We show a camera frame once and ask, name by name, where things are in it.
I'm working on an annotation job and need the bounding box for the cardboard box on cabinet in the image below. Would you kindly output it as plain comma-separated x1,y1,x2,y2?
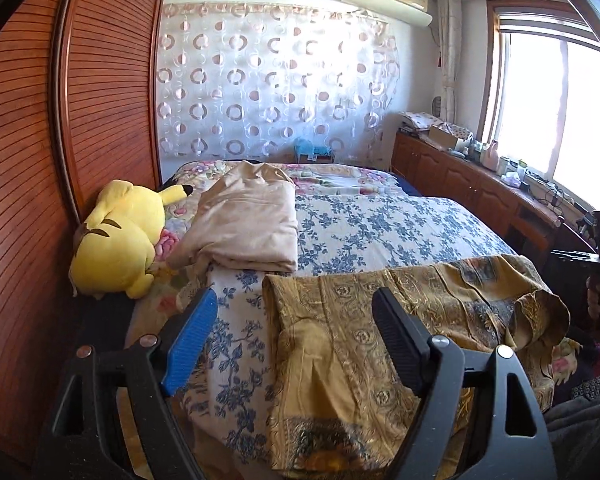
428,125,458,150

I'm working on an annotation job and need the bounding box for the pink container on cabinet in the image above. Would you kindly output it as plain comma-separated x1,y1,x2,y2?
481,140,500,172

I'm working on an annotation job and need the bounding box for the red-brown slatted wardrobe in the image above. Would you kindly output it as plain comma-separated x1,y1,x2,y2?
0,0,162,464

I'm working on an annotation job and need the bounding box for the wooden framed window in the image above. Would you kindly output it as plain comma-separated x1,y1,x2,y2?
480,0,600,210

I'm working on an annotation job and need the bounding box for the dark blue bed sheet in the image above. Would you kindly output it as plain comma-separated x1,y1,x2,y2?
396,174,420,196

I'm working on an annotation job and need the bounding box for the white circle-patterned curtain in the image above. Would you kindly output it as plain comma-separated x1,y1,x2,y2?
156,2,400,166

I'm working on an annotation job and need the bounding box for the cream side window curtain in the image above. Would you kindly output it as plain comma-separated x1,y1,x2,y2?
437,0,463,122

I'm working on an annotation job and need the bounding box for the folded beige cloth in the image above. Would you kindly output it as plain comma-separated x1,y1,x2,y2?
166,162,298,273

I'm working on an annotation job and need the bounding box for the long wooden sideboard cabinet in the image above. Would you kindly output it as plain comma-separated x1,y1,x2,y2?
391,132,560,266

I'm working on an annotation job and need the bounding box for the gold patterned brocade garment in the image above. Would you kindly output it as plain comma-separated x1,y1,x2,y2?
262,255,570,479

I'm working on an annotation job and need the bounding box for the floral blue bed cover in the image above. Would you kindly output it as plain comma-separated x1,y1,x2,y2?
126,162,508,479

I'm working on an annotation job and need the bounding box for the yellow Pikachu plush toy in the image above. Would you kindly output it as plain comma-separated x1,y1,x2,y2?
68,180,193,299

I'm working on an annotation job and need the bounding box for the blue toy on headboard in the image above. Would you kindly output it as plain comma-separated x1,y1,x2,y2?
294,139,335,164

